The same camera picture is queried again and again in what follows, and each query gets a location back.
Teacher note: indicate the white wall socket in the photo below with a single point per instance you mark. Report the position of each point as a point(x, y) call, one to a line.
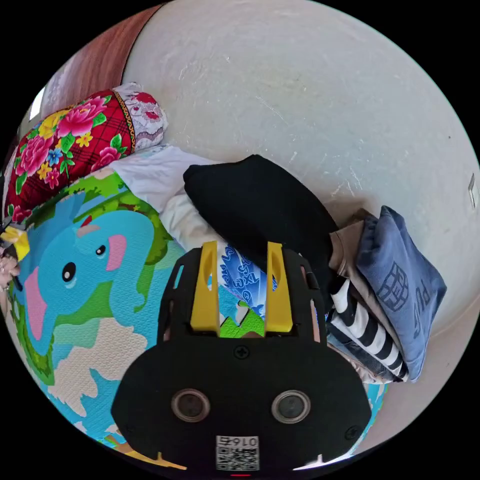
point(473, 191)

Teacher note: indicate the bed with animal print mat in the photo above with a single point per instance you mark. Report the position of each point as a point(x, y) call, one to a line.
point(105, 300)

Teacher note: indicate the red floral rolled blanket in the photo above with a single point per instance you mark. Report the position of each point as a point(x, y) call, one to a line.
point(71, 146)

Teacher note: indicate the black long pants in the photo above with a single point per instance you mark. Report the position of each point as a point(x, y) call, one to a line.
point(258, 202)

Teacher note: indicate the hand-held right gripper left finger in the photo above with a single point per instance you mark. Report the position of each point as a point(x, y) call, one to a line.
point(205, 300)

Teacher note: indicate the pile of clothes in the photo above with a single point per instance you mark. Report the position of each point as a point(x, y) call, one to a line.
point(393, 277)

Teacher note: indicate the person's left hand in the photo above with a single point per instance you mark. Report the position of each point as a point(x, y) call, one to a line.
point(8, 272)

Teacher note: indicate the brown wooden cupboard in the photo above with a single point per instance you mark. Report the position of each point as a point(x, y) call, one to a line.
point(108, 48)

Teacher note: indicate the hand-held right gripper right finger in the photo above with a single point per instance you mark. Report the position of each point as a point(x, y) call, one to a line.
point(278, 303)

